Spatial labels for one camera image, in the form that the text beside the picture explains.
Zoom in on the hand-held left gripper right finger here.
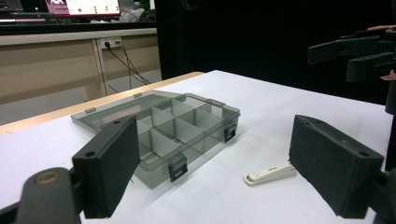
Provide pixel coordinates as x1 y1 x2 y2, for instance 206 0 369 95
289 114 386 219

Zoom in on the black power cable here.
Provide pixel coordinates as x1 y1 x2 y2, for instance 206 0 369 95
117 40 149 86
104 41 151 86

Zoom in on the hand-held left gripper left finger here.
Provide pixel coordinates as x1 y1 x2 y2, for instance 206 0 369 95
72 115 142 219

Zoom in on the white wall power outlet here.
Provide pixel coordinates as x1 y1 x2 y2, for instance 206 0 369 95
100 36 122 49

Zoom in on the small white device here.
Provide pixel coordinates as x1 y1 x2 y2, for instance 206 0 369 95
244 161 297 187

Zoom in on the black curtain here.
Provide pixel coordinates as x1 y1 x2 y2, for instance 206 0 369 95
154 0 396 105

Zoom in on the beige wooden desk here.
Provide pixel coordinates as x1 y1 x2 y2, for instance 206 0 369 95
0 27 162 105

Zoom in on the transparent grey compartment storage box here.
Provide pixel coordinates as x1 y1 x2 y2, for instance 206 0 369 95
70 89 242 189

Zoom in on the white plastic bag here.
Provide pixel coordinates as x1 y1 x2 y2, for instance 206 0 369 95
120 7 146 23

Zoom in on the computer monitor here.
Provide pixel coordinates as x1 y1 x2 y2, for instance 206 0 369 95
46 0 121 18

